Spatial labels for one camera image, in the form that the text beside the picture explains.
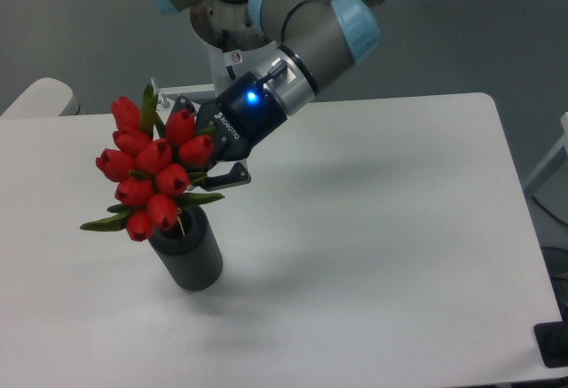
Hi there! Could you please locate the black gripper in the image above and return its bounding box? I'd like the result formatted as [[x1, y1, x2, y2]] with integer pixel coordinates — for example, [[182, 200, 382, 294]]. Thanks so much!
[[168, 72, 288, 192]]

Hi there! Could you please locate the red tulip bouquet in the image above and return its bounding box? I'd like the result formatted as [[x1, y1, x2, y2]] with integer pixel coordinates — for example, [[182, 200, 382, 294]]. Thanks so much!
[[80, 84, 224, 242]]

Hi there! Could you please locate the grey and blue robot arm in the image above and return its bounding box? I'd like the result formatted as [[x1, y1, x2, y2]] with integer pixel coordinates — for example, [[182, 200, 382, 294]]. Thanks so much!
[[154, 0, 387, 191]]

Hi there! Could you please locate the grey ribbed vase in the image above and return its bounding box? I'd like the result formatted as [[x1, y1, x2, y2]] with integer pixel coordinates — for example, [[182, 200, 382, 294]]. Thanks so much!
[[149, 207, 223, 291]]

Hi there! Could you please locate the black device at table edge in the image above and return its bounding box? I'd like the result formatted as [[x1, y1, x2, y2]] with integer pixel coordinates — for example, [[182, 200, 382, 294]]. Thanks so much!
[[533, 321, 567, 368]]

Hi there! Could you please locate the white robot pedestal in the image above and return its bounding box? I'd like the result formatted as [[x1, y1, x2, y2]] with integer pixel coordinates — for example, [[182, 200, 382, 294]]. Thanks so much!
[[151, 0, 278, 112]]

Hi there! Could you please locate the white frame at right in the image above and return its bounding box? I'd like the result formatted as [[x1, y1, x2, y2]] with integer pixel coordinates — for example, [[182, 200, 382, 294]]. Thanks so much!
[[522, 113, 567, 195]]

